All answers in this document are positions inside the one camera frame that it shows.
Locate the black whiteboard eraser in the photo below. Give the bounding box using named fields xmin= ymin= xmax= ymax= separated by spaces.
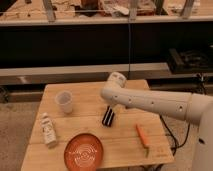
xmin=102 ymin=106 xmax=115 ymax=127

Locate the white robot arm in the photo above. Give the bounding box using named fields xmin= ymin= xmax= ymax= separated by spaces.
xmin=100 ymin=72 xmax=213 ymax=171

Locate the translucent plastic cup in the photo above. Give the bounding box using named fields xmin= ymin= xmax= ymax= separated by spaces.
xmin=55 ymin=91 xmax=73 ymax=114

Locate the orange ceramic plate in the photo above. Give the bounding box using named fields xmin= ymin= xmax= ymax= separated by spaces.
xmin=64 ymin=133 xmax=104 ymax=171

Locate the wooden table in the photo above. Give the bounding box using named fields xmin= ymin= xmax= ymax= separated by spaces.
xmin=21 ymin=82 xmax=174 ymax=171

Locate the orange toy carrot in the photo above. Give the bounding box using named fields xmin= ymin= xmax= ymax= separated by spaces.
xmin=136 ymin=124 xmax=150 ymax=157

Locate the white glue bottle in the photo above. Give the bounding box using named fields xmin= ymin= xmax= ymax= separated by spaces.
xmin=41 ymin=113 xmax=57 ymax=148

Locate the metal workbench frame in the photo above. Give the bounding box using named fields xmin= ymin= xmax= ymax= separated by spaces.
xmin=0 ymin=63 xmax=171 ymax=85

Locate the black power cable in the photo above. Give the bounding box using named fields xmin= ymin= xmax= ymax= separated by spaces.
xmin=159 ymin=114 xmax=192 ymax=153

